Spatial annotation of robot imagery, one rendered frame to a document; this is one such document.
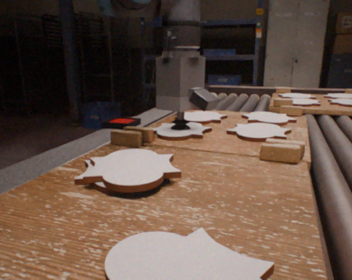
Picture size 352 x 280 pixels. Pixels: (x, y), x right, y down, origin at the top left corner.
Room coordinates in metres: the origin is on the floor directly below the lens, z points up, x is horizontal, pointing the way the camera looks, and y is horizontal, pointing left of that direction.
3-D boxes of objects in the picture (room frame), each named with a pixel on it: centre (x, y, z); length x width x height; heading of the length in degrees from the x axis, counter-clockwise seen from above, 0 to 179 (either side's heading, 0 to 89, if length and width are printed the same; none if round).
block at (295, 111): (0.85, -0.32, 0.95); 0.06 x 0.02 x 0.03; 69
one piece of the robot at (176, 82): (0.63, -0.03, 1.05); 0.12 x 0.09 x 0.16; 51
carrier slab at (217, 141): (0.71, -0.13, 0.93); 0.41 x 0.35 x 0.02; 159
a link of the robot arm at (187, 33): (0.64, -0.01, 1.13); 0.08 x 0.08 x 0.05
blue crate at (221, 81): (5.14, -0.83, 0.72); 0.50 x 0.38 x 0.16; 68
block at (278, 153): (0.46, -0.16, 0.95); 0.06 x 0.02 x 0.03; 70
